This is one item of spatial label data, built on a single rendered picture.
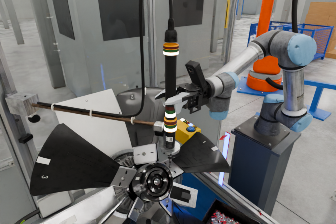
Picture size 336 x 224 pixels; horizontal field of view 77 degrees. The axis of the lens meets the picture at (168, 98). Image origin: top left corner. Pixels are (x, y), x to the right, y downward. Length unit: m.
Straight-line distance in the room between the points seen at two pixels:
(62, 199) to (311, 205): 2.21
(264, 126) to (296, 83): 0.38
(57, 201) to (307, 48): 1.07
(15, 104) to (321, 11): 8.39
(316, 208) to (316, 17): 6.87
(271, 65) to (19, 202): 4.18
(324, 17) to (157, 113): 8.01
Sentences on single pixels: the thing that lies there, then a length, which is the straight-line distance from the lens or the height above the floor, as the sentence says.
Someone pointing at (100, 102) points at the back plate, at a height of 1.32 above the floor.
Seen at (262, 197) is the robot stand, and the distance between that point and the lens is 1.58.
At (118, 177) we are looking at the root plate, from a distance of 0.76.
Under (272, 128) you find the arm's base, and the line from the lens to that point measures 1.39.
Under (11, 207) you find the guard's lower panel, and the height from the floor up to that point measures 0.71.
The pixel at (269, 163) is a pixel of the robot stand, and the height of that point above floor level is 0.90.
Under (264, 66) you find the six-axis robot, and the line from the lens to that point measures 4.55.
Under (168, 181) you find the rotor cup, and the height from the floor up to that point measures 1.20.
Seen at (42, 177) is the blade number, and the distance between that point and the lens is 0.74.
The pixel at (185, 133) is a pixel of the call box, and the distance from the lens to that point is 1.21.
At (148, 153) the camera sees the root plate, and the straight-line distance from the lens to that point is 0.79.
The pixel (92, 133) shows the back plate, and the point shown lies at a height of 1.23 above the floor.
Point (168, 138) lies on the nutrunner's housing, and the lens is 0.73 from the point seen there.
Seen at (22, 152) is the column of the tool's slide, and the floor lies 1.12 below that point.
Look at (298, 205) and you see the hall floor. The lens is 2.54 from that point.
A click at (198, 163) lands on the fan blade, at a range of 0.87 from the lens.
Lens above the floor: 1.76
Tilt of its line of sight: 26 degrees down
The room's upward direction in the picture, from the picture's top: straight up
